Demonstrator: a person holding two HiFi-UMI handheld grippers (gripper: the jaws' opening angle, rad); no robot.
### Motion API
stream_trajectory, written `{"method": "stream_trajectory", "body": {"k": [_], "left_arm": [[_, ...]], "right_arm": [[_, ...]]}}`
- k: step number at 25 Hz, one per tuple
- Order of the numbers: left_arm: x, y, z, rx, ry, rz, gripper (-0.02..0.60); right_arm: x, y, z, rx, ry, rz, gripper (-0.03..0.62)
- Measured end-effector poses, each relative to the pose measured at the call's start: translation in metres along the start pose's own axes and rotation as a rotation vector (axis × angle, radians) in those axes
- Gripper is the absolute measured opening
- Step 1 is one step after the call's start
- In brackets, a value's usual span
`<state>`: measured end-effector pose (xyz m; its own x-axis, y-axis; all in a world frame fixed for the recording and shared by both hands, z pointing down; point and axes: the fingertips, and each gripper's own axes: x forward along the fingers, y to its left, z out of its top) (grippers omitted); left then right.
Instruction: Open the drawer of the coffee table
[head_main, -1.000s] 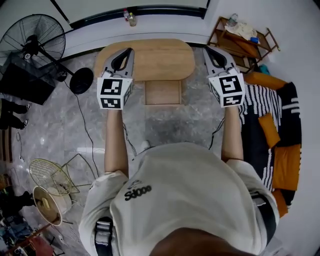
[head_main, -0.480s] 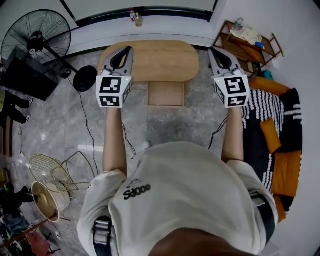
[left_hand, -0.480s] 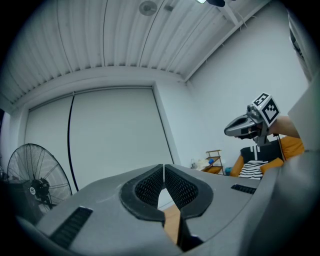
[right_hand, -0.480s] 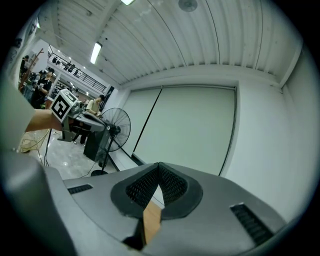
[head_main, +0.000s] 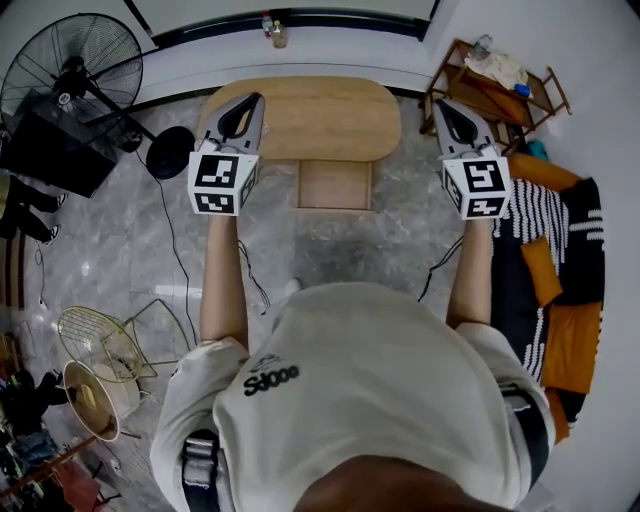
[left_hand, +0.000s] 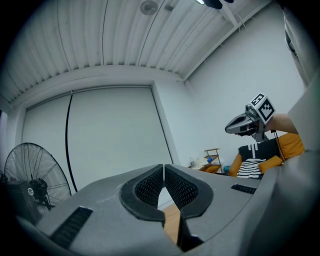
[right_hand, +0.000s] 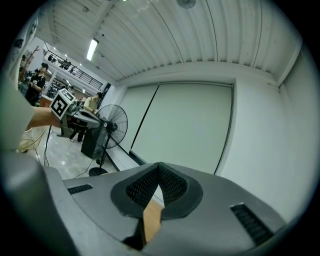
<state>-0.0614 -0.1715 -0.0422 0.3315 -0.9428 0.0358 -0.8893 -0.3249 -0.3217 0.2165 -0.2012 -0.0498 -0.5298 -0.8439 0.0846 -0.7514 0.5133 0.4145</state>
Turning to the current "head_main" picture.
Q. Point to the wooden coffee table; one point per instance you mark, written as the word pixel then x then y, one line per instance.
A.
pixel 330 117

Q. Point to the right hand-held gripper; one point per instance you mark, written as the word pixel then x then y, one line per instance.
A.
pixel 482 175

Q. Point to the black monitor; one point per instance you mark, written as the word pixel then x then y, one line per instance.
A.
pixel 60 160

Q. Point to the person's white shoe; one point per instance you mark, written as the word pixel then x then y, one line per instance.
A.
pixel 294 287

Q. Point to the black floor fan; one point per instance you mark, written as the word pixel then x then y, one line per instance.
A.
pixel 170 152

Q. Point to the large orange cushion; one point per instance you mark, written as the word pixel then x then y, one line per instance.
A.
pixel 572 345

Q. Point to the person's left forearm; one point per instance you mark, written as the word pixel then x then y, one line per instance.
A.
pixel 225 285

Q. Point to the small orange cushion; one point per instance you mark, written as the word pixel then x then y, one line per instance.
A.
pixel 542 272

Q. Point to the white cloth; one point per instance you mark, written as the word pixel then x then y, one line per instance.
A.
pixel 495 67

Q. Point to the person's right forearm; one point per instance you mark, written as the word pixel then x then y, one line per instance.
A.
pixel 470 275

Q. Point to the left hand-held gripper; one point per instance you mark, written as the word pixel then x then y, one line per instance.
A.
pixel 215 172

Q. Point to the clear yellowish bottle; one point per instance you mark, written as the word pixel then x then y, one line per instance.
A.
pixel 280 36

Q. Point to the person's white t-shirt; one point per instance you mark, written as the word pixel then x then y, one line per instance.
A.
pixel 360 380

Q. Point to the black striped cushion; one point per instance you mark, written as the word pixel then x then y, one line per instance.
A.
pixel 582 240

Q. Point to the red cap bottle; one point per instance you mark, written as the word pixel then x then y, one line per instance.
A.
pixel 267 25

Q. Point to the wooden shelf rack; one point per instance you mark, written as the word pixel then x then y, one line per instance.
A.
pixel 500 105

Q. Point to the wooden drawer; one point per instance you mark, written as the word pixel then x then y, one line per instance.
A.
pixel 334 184

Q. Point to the teal cloth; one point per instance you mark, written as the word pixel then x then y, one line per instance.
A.
pixel 538 150

